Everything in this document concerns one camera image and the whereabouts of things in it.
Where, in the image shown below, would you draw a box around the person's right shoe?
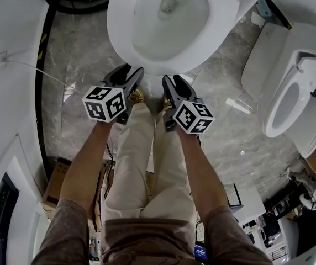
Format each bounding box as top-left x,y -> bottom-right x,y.
162,94 -> 173,110

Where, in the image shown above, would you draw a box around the thin white cable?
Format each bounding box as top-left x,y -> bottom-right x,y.
7,59 -> 85,94

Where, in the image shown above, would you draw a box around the cream trousers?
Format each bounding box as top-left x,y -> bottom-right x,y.
102,100 -> 198,223

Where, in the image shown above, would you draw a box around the white toilet with chrome lever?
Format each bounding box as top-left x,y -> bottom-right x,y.
242,22 -> 316,139

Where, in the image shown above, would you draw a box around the small cardboard box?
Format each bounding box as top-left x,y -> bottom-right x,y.
42,156 -> 73,207

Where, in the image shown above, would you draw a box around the black box with blue label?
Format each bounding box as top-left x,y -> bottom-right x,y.
193,241 -> 208,260

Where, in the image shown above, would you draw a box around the white crumpled tissue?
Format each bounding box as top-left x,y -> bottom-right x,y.
250,11 -> 266,27

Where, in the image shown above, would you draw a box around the person's left shoe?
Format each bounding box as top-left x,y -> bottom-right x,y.
129,86 -> 148,104

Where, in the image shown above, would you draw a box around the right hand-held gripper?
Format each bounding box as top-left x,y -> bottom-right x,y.
162,75 -> 214,135

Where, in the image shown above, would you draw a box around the person's left forearm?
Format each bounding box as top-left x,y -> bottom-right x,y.
60,117 -> 122,214

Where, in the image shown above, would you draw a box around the dark framed window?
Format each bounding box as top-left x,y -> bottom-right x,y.
0,172 -> 20,265

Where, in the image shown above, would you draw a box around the light blue box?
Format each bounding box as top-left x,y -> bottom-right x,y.
256,0 -> 272,17

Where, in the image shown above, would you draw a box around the black baseboard strip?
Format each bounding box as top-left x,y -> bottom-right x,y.
262,0 -> 293,30
34,7 -> 55,182

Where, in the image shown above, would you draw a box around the white low cabinet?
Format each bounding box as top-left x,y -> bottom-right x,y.
231,185 -> 266,229

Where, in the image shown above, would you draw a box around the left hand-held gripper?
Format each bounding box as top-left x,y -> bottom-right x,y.
82,64 -> 144,126

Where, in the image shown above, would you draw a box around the person's right forearm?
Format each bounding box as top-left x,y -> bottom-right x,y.
176,128 -> 229,218

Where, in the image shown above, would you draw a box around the brown printed t-shirt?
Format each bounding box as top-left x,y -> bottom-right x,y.
32,197 -> 273,265

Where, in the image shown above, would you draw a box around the person's shoe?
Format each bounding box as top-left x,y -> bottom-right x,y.
129,86 -> 148,104
162,94 -> 173,110

